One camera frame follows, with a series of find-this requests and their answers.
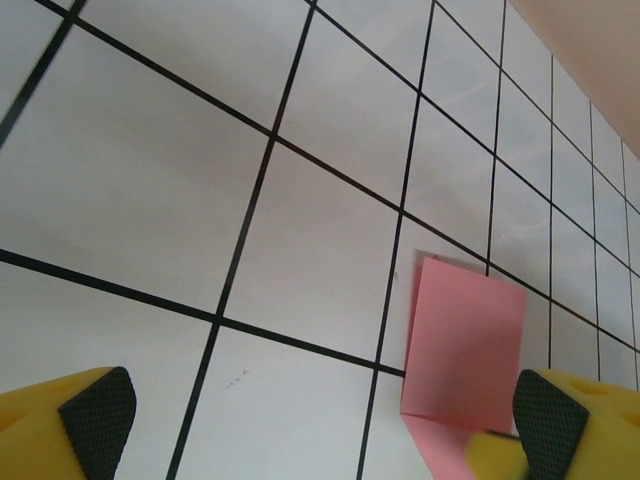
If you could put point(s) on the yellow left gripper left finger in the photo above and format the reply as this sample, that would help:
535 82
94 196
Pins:
50 435

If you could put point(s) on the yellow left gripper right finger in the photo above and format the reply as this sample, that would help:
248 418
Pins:
590 435

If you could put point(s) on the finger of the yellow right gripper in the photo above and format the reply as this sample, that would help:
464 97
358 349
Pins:
495 460

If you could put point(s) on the pink cloth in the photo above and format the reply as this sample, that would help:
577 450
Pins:
465 340

